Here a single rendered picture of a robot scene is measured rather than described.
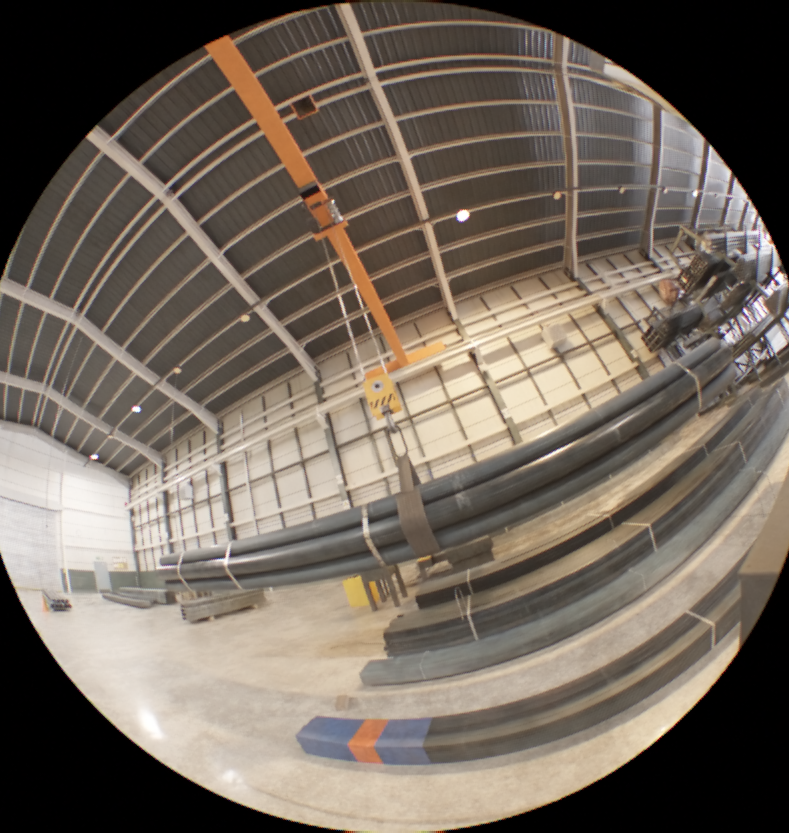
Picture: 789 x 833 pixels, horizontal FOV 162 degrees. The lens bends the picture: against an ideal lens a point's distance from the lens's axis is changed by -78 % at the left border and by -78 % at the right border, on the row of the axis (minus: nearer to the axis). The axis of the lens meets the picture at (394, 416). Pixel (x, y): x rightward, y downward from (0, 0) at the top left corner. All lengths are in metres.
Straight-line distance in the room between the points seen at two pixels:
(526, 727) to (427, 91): 10.46
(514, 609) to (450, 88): 10.60
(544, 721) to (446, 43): 10.91
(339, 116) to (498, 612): 9.75
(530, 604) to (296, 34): 10.29
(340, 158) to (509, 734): 9.70
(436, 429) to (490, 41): 12.89
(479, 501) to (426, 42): 9.83
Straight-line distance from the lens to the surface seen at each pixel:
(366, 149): 8.91
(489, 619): 2.30
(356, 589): 5.40
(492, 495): 1.55
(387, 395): 2.05
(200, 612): 7.46
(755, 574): 0.70
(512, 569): 2.85
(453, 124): 9.68
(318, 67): 8.83
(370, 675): 2.43
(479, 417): 9.45
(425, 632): 2.37
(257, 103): 4.93
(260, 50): 8.74
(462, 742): 1.49
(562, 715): 1.45
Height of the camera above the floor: 1.23
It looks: 22 degrees up
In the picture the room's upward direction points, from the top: 19 degrees counter-clockwise
